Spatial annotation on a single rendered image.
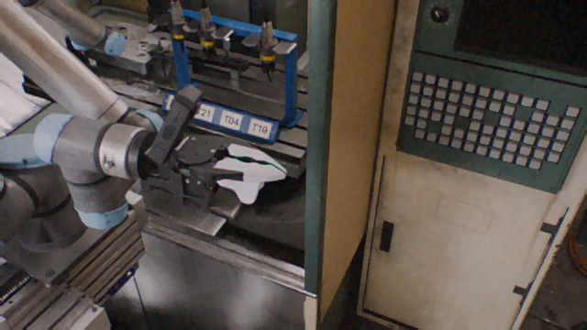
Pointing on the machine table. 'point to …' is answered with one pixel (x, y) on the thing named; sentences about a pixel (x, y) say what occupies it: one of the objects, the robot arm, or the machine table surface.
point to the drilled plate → (144, 64)
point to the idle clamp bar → (218, 62)
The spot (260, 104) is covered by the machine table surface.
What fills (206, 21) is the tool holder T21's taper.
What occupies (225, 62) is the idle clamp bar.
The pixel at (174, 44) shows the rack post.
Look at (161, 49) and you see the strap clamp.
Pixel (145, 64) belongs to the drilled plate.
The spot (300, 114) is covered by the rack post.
